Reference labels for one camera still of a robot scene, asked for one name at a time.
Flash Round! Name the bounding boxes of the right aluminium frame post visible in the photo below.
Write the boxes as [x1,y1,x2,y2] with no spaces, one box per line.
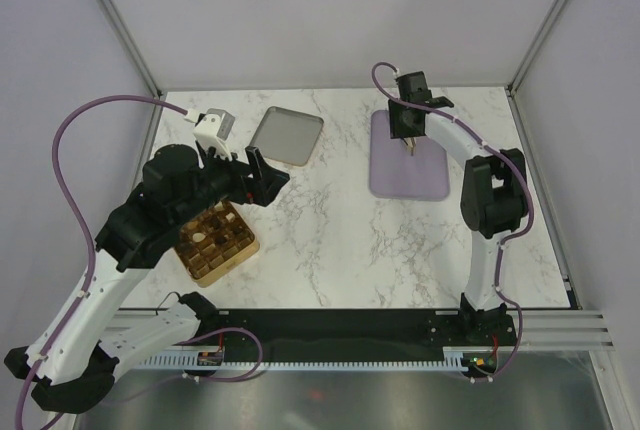
[504,0,599,96]

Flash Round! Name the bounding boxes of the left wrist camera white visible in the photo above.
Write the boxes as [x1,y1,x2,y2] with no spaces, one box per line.
[193,108,235,160]

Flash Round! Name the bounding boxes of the white slotted cable duct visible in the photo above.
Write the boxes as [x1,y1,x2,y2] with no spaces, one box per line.
[132,347,506,371]

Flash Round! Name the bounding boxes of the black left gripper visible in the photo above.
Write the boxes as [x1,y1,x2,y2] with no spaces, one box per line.
[174,141,290,227]

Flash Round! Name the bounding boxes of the silver tin lid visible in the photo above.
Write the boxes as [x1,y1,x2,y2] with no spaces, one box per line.
[250,106,324,167]

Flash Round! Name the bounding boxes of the left aluminium frame post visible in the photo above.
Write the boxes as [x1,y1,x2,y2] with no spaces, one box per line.
[69,0,166,101]

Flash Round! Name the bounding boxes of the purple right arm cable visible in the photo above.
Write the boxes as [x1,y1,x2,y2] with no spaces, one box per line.
[371,62,534,311]

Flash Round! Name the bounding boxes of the lilac plastic tray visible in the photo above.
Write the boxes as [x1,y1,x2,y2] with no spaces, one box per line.
[369,110,450,202]

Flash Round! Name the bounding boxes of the metal tongs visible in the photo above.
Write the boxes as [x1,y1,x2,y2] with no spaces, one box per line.
[404,137,416,156]

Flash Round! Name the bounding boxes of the aluminium frame post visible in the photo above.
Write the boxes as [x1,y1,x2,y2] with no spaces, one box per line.
[504,0,599,96]
[69,0,166,101]

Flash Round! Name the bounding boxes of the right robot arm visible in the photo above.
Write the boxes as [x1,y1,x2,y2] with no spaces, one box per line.
[388,72,531,345]

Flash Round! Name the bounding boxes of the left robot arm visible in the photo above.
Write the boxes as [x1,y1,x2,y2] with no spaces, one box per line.
[4,144,290,414]

